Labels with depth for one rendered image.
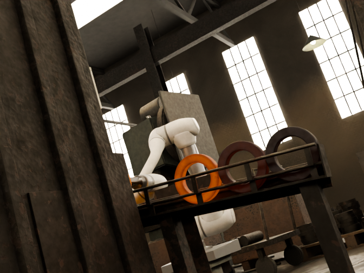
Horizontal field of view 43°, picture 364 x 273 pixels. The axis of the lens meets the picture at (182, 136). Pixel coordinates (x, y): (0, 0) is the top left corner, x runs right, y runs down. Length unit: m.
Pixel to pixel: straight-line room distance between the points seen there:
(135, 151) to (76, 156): 6.09
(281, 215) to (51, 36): 4.39
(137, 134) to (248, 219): 2.64
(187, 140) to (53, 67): 1.35
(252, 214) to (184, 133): 3.12
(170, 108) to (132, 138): 0.84
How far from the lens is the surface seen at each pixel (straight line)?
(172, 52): 11.43
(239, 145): 1.63
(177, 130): 2.87
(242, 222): 5.90
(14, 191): 1.34
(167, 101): 7.38
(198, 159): 1.70
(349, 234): 4.77
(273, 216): 5.78
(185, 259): 1.77
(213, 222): 2.93
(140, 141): 7.59
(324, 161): 1.55
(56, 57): 1.77
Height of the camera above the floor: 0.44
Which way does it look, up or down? 13 degrees up
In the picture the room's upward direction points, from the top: 18 degrees counter-clockwise
